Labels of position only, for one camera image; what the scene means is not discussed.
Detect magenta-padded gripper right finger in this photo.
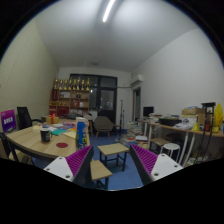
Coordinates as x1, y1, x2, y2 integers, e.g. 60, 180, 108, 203
129, 143, 184, 186

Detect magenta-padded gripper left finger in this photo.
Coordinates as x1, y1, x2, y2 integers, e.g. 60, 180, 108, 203
42, 144, 94, 188

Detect blue drink bottle white cap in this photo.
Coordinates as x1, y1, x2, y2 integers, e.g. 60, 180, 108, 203
75, 117, 89, 152

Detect white round stool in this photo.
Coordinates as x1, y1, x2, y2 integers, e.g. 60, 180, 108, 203
160, 142, 181, 166

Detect dark wooden stool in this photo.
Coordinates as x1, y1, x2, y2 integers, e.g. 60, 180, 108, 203
149, 137, 171, 156

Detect black mug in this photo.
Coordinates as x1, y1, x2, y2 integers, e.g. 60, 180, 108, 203
39, 125, 53, 144

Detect teal book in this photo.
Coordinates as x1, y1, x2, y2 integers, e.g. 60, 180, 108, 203
50, 128, 68, 136

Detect pale yellow notebook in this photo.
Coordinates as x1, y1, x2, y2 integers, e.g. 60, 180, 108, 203
62, 130, 78, 140

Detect low wooden stool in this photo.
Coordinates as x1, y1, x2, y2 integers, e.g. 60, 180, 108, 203
89, 159, 114, 190

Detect black box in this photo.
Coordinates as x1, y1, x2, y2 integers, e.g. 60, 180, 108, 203
159, 117, 183, 127

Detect pile of books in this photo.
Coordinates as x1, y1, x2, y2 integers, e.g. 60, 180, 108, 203
120, 120, 149, 148

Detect yellow gift box red ribbon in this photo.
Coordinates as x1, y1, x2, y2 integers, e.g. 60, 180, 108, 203
45, 113, 60, 126

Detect small wooden side table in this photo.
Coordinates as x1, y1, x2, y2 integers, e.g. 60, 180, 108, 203
97, 142, 130, 172

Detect black computer monitor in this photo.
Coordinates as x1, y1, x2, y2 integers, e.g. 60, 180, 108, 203
142, 106, 155, 118

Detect black office chair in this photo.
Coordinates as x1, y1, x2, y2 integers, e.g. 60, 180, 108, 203
16, 106, 43, 130

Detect cardboard box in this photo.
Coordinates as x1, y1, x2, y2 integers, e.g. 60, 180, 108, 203
181, 107, 208, 126

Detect black tripod stand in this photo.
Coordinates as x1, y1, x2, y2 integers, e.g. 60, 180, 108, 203
119, 108, 125, 134

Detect grey-green armchair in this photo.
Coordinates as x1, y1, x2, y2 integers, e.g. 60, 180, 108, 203
93, 115, 115, 138

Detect wooden shelf unit with trophies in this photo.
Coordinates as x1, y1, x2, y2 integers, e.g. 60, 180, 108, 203
49, 77, 92, 118

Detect purple sign board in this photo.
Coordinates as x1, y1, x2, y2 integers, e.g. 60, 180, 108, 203
0, 108, 18, 134

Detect yellow plastic bag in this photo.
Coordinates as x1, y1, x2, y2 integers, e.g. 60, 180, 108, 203
213, 102, 224, 133

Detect dark glass door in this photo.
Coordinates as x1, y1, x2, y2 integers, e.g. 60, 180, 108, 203
69, 73, 118, 124

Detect long wooden wall desk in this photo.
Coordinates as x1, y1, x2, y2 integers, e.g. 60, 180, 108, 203
143, 119, 224, 168

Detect black metal frame stand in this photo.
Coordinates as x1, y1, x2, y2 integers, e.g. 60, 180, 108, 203
193, 101, 217, 164

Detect white wall air conditioner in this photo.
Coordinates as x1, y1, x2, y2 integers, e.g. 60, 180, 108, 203
130, 73, 144, 86

